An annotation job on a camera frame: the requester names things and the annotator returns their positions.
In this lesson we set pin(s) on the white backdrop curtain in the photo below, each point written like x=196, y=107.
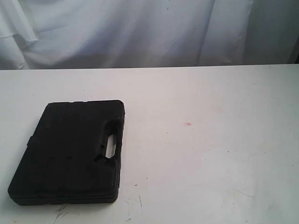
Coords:
x=80, y=34

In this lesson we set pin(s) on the black plastic tool case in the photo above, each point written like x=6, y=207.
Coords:
x=73, y=156

